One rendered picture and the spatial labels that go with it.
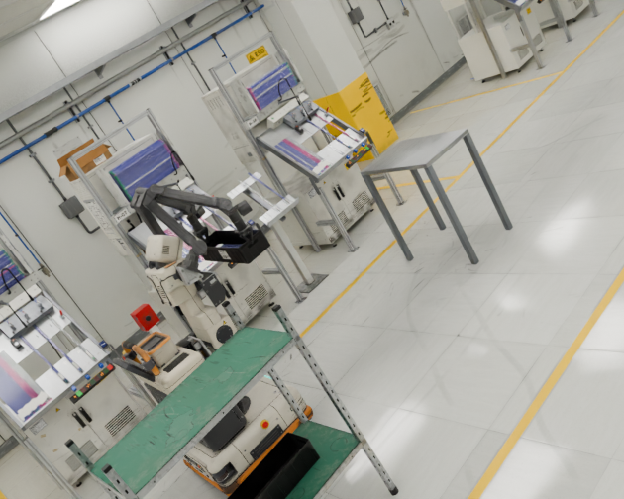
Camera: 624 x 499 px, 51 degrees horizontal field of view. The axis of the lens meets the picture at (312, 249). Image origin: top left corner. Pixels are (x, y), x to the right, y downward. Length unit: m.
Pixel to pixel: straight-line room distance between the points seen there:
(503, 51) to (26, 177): 5.44
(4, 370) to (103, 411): 0.76
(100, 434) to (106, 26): 3.98
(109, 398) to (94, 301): 1.82
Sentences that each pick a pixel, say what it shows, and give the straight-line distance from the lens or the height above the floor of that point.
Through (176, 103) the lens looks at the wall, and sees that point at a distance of 7.23.
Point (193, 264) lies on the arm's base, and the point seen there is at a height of 1.19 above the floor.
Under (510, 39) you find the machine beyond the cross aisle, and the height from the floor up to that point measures 0.41.
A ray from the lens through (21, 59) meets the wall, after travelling 6.79.
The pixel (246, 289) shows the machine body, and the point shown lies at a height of 0.28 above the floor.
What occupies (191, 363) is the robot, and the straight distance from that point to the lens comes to 3.54.
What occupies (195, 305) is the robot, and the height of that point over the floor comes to 0.95.
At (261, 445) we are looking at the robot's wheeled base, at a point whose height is 0.16.
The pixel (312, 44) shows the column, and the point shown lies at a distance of 7.73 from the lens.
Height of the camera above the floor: 2.11
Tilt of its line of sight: 20 degrees down
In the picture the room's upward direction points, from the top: 31 degrees counter-clockwise
